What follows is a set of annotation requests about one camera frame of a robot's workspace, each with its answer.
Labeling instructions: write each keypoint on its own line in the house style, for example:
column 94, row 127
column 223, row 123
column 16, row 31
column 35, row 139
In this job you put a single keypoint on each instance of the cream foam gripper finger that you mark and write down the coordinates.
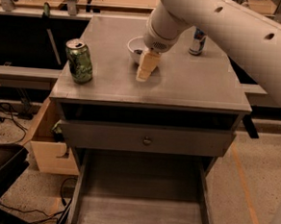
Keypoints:
column 148, row 62

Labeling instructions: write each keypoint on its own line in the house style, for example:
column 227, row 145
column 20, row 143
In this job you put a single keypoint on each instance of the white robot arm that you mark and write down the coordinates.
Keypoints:
column 249, row 39

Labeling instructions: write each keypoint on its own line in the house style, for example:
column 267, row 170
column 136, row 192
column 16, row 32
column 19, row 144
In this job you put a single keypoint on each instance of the white ceramic bowl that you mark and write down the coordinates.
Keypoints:
column 134, row 44

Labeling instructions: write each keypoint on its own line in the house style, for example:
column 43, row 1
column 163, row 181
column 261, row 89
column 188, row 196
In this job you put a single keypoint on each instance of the grey cabinet with counter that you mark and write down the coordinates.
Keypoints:
column 184, row 92

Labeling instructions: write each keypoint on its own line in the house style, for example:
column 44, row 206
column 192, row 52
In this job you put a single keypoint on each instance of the blue silver energy can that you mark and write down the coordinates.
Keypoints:
column 198, row 42

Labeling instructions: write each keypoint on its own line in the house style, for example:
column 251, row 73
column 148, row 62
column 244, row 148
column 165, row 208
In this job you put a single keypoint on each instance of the green soda can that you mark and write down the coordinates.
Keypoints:
column 79, row 60

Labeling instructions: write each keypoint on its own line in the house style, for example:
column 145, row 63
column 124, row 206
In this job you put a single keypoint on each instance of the grey upper drawer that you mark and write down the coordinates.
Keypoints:
column 146, row 139

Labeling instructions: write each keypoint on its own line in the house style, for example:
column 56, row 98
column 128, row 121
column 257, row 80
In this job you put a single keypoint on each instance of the light wooden box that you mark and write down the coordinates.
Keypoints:
column 51, row 156

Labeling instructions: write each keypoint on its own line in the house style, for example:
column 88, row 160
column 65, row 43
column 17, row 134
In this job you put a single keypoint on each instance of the open lower drawer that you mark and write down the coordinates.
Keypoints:
column 134, row 188

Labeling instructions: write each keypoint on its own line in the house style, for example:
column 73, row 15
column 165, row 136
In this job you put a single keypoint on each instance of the green handled tool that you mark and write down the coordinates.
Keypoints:
column 45, row 17

